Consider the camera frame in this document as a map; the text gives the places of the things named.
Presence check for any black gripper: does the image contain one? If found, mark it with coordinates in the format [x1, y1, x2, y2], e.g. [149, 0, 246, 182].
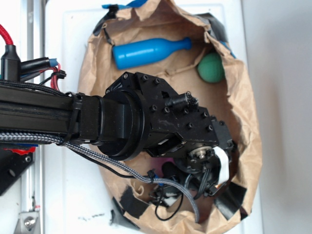
[146, 117, 236, 208]

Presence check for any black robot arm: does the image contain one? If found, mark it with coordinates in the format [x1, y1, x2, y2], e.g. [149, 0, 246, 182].
[0, 73, 233, 198]

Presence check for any green foam ball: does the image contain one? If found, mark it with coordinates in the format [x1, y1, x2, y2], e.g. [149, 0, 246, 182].
[197, 53, 225, 83]

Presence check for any blue plastic bottle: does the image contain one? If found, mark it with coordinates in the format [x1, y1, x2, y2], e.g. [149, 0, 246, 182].
[113, 38, 192, 70]

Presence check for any brown paper bag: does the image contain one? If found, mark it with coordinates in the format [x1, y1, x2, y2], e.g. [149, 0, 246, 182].
[78, 0, 262, 234]

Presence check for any thin black wire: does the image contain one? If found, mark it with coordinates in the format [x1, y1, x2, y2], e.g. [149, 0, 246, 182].
[70, 146, 186, 221]

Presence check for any metal corner bracket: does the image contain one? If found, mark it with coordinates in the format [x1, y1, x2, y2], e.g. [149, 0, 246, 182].
[13, 211, 41, 234]

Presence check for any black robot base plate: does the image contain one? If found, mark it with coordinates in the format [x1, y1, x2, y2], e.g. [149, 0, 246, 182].
[0, 149, 34, 195]

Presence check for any grey braided cable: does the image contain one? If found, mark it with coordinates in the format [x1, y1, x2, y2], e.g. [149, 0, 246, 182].
[0, 132, 201, 224]

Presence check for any aluminium frame rail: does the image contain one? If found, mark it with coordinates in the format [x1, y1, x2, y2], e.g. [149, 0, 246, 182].
[20, 0, 45, 234]

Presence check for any red braided cable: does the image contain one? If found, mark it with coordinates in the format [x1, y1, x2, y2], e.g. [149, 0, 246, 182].
[0, 23, 15, 46]

